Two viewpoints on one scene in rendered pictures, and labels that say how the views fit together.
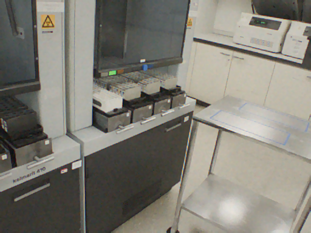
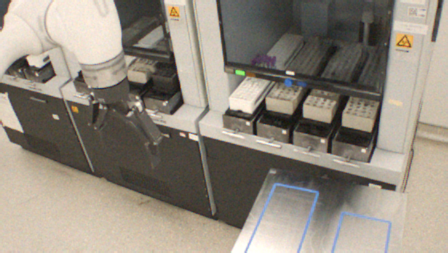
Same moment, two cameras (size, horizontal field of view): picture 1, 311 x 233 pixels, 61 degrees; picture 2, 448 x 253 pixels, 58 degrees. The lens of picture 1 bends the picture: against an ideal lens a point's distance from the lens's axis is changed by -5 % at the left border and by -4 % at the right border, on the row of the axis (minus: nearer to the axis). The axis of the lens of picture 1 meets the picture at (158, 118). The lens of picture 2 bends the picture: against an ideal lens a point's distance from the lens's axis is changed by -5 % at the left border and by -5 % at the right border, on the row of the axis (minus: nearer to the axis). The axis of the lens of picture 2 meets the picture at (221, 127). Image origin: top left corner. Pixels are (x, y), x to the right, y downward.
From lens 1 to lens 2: 160 cm
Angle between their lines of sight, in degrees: 73
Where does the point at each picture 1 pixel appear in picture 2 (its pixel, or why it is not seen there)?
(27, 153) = (151, 103)
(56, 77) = (187, 57)
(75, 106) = (209, 88)
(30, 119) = (167, 81)
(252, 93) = not seen: outside the picture
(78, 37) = (202, 28)
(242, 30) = not seen: outside the picture
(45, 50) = (175, 34)
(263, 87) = not seen: outside the picture
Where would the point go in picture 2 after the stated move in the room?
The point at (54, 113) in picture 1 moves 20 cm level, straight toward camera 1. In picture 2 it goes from (190, 86) to (148, 103)
